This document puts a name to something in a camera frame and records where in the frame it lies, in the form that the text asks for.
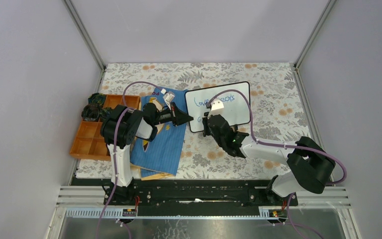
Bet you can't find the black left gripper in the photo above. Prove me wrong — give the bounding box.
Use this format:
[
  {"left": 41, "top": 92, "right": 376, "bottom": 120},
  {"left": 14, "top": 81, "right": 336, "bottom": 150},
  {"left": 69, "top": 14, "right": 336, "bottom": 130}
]
[{"left": 151, "top": 101, "right": 192, "bottom": 126}]

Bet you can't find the black framed whiteboard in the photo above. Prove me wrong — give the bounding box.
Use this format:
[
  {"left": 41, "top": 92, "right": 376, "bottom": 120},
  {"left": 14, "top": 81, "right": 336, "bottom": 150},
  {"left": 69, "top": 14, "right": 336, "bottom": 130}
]
[{"left": 185, "top": 81, "right": 251, "bottom": 133}]

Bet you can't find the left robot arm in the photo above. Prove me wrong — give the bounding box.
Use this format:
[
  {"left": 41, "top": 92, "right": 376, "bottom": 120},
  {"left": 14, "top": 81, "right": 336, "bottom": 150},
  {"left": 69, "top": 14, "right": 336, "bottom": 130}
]
[{"left": 100, "top": 102, "right": 193, "bottom": 205}]

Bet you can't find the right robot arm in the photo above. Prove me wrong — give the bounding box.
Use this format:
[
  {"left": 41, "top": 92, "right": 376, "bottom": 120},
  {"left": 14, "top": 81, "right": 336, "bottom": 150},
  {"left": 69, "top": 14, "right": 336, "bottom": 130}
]
[{"left": 202, "top": 115, "right": 336, "bottom": 205}]

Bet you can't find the floral tablecloth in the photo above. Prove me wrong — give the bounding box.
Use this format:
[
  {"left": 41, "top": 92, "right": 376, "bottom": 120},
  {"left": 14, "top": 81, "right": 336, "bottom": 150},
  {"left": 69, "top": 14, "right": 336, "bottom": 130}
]
[{"left": 75, "top": 62, "right": 318, "bottom": 181}]

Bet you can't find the dark rolled fabric middle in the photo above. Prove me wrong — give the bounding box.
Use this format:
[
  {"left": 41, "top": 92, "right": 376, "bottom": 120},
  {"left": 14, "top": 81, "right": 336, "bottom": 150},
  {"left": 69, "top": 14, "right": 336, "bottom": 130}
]
[{"left": 99, "top": 107, "right": 113, "bottom": 122}]

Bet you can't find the dark rolled fabric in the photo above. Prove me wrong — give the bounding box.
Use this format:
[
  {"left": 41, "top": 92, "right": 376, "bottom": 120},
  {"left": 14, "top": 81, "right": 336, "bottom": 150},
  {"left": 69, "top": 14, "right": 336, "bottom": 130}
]
[
  {"left": 81, "top": 104, "right": 101, "bottom": 122},
  {"left": 99, "top": 107, "right": 113, "bottom": 122},
  {"left": 88, "top": 93, "right": 106, "bottom": 106}
]

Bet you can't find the dark rolled fabric top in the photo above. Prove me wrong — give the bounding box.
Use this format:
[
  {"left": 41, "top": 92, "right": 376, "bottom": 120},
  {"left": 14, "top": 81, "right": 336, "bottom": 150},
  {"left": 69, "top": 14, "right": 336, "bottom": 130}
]
[{"left": 88, "top": 93, "right": 106, "bottom": 106}]

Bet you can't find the dark rolled fabric left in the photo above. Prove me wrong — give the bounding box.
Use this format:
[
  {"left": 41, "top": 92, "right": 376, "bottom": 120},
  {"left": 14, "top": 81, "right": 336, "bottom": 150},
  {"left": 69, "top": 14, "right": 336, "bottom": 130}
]
[{"left": 81, "top": 104, "right": 101, "bottom": 122}]

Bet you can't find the wooden compartment tray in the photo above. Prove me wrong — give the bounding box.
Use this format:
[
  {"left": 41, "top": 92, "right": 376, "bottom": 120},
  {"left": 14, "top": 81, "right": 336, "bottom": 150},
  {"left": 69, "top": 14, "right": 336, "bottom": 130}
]
[{"left": 69, "top": 95, "right": 140, "bottom": 161}]

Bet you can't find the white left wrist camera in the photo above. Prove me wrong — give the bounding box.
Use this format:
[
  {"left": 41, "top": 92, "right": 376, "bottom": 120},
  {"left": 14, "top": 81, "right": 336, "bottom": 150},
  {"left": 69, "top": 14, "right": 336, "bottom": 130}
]
[{"left": 161, "top": 88, "right": 175, "bottom": 110}]

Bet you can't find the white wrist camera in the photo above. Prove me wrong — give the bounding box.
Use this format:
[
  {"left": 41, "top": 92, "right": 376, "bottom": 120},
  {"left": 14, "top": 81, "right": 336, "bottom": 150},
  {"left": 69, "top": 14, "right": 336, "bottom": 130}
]
[
  {"left": 161, "top": 88, "right": 175, "bottom": 110},
  {"left": 207, "top": 98, "right": 224, "bottom": 118}
]

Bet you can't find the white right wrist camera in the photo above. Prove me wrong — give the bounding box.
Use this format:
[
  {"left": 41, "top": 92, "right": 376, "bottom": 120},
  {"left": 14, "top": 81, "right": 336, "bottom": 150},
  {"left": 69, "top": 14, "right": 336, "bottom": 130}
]
[{"left": 207, "top": 98, "right": 224, "bottom": 118}]

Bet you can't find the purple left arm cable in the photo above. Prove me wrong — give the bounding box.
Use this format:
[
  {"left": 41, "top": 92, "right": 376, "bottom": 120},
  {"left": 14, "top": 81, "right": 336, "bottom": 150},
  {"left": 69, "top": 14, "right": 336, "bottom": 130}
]
[{"left": 95, "top": 81, "right": 162, "bottom": 239}]

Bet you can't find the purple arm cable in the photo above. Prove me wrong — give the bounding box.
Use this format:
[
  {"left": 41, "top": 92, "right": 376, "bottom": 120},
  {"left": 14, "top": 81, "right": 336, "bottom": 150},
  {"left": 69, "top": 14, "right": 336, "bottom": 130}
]
[
  {"left": 207, "top": 89, "right": 348, "bottom": 239},
  {"left": 95, "top": 81, "right": 162, "bottom": 239}
]

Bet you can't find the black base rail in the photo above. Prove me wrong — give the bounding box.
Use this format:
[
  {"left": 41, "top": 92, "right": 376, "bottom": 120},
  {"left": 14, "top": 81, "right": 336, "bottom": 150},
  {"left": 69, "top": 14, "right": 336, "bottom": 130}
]
[{"left": 102, "top": 179, "right": 297, "bottom": 217}]

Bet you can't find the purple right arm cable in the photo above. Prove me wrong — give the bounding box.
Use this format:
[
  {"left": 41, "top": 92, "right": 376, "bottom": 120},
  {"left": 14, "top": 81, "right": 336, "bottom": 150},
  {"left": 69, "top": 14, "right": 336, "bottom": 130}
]
[{"left": 207, "top": 89, "right": 348, "bottom": 239}]

